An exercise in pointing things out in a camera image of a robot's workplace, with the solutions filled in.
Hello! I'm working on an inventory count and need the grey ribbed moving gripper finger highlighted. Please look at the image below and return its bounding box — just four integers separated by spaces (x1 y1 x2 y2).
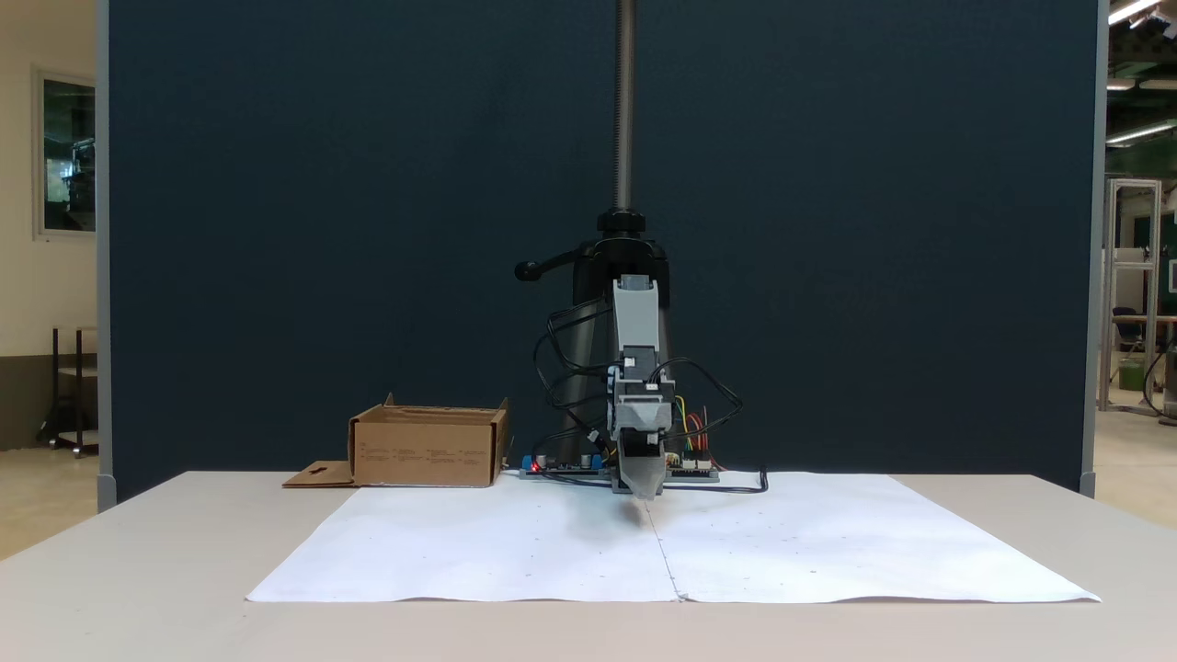
614 409 674 503

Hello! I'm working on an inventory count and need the blue circuit board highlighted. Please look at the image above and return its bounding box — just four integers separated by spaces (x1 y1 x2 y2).
519 452 611 480

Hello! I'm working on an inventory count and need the white paper sheet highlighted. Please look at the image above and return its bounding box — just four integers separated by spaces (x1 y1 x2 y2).
246 472 682 605
646 472 1103 605

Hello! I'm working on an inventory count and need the brown cardboard box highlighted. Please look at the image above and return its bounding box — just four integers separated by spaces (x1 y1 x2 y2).
282 394 512 489

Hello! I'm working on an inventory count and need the dark blue partition panel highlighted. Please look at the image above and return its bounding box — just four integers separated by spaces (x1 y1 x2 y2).
96 0 1110 512

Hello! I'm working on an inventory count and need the black office chair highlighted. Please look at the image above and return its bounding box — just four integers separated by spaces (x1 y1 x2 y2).
1112 307 1147 358

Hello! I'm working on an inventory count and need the ceiling light strip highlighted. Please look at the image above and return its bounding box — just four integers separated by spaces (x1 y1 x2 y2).
1105 119 1177 147
1107 0 1177 26

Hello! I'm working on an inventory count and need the black shelf cart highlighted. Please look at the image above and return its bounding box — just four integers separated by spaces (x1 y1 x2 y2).
37 325 100 459

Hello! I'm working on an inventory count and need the circuit board with jumper wires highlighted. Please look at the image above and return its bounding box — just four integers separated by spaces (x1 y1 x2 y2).
664 449 721 482

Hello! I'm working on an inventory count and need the coloured jumper wire bundle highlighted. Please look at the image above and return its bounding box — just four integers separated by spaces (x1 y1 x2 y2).
674 394 714 457

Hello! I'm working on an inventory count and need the black gripper motor cable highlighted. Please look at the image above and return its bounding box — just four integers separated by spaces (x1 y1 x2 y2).
657 356 743 441

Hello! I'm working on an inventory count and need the long black power cable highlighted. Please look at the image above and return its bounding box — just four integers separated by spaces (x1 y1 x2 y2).
669 468 770 496

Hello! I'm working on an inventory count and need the black shoulder motor cable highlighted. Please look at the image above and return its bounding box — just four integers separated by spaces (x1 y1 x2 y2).
532 307 616 448

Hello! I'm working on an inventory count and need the black camera tripod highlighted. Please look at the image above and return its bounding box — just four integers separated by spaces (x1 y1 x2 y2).
513 0 687 461

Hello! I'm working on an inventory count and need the aluminium profile frame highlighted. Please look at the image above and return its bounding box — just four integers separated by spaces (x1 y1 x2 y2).
1098 177 1165 417

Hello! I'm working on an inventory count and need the framed wall window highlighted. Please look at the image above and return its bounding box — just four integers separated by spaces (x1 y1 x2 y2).
34 66 98 242

